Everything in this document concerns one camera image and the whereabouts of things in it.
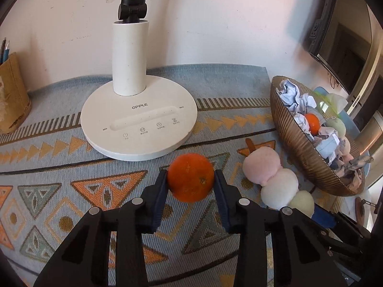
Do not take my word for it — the bunch of pens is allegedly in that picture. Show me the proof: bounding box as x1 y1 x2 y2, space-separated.
0 37 11 65

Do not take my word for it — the tan cylindrical pen holder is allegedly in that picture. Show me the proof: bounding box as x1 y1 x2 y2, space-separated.
0 52 32 135

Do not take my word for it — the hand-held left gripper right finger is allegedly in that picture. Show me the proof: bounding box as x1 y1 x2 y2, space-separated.
214 169 349 287

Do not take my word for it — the small brown round object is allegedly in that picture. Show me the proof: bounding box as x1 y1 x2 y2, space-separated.
355 197 376 226

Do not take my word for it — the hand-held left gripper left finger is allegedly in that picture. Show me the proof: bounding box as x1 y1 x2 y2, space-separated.
33 169 169 287

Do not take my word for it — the pastel plush dango skewer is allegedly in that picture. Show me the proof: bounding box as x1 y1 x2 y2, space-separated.
242 138 315 219
325 93 352 160

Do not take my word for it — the black framed screen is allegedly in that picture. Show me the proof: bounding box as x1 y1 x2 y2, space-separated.
302 0 374 94

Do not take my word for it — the brown ribbed bowl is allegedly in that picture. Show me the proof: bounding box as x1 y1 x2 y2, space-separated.
270 76 366 197

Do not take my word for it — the paper ball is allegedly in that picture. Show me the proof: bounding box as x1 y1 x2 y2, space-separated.
277 78 301 106
293 112 312 133
290 93 317 117
329 155 364 189
314 127 342 162

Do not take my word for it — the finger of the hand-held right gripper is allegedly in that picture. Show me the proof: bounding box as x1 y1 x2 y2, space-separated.
313 205 372 247

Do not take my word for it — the white desk lamp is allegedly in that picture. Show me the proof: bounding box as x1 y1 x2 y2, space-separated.
80 0 198 161

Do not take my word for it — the patterned table cloth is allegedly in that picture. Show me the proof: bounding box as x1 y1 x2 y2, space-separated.
0 64 372 287

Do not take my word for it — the orange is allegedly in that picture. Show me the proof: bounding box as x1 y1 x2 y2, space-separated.
167 153 215 203
304 113 321 136

